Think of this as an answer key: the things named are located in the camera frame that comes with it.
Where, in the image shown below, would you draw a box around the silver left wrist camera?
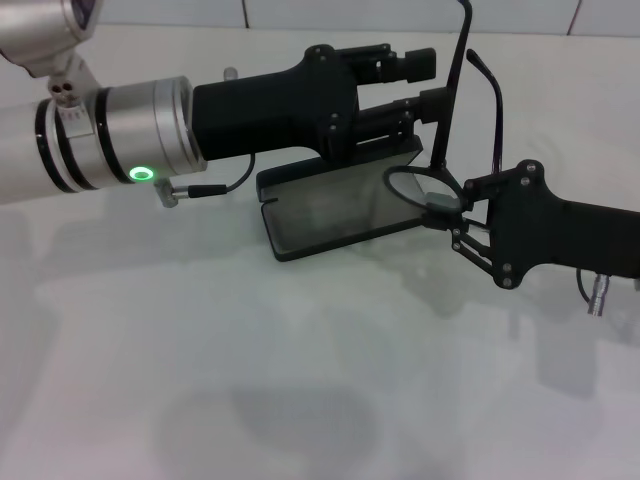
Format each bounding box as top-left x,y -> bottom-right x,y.
0,0 -> 102,109

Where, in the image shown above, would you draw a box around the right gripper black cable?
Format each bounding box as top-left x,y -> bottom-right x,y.
574,267 -> 614,318

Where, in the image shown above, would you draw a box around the black glasses case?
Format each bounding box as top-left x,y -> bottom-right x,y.
254,134 -> 427,263

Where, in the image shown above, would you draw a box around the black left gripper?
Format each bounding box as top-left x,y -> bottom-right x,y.
191,43 -> 454,163

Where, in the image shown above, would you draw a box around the black glasses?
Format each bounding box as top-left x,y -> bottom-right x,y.
383,0 -> 504,232

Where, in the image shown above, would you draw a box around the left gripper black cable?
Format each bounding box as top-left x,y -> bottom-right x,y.
153,66 -> 258,208

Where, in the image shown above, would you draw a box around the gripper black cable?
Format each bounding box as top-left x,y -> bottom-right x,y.
574,267 -> 614,318
153,66 -> 258,208

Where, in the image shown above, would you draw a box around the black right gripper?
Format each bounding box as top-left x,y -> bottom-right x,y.
423,159 -> 640,292

